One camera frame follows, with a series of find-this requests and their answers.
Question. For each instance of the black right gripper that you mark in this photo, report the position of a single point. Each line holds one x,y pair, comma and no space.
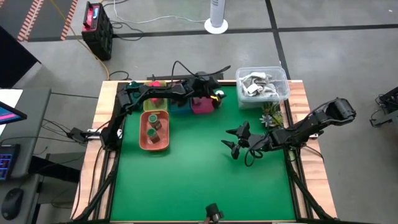
255,143

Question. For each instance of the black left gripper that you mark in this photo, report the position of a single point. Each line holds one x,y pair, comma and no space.
203,87

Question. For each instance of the white capped spice jar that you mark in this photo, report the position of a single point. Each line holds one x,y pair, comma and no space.
219,93

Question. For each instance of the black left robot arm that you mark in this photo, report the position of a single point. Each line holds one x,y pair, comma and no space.
155,91

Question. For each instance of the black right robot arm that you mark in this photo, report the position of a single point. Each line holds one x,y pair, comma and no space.
311,127

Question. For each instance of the pink bin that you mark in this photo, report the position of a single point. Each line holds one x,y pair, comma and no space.
202,107

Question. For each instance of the grey crumpled cloths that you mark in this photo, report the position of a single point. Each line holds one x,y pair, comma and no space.
259,84

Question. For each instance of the potted succulent plant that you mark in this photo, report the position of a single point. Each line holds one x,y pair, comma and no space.
273,113

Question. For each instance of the green table mat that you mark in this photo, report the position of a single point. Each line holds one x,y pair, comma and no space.
202,180

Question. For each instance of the clear plastic storage box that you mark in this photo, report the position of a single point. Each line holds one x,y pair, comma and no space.
280,77

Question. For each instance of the orange plastic basket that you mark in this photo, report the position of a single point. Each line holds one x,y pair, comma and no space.
164,137

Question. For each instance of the yellow-green bin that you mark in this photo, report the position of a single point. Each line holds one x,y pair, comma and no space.
147,107

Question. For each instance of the black cylindrical object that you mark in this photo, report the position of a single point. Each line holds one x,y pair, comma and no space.
214,211

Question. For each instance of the white tower fan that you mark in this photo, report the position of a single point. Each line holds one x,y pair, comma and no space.
216,15

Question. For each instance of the dark green bin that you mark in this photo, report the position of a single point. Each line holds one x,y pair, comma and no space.
136,104

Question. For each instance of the black equipment crate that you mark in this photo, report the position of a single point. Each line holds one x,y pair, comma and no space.
101,40

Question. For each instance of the black power adapter box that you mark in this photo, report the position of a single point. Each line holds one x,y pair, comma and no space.
77,134

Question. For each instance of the red black device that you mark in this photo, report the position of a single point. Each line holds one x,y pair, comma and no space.
90,17

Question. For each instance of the grey desk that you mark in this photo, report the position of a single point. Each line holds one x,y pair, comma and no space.
34,124

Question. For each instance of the computer monitor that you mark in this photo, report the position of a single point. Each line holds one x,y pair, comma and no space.
11,113

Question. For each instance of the black partition panel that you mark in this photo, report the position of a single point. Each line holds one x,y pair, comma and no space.
12,59

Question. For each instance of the backlit black keyboard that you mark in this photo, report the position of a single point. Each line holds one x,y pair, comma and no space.
7,160

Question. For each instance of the black computer mouse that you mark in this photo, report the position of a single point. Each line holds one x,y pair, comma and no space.
12,202

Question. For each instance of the black frame strut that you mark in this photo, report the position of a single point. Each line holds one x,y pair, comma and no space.
306,193
102,189

